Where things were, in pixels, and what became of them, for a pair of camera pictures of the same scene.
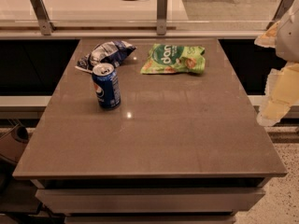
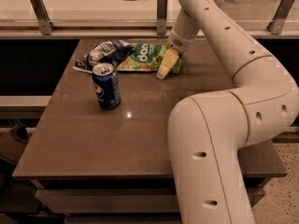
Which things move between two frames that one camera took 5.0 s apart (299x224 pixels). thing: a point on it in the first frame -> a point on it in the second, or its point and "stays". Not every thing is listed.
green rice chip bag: [164, 59] -> [147, 57]
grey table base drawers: [149, 200] stays
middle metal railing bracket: [162, 14] stays
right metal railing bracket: [287, 1] stays
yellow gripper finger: [281, 93] -> [170, 57]
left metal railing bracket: [46, 25] stays
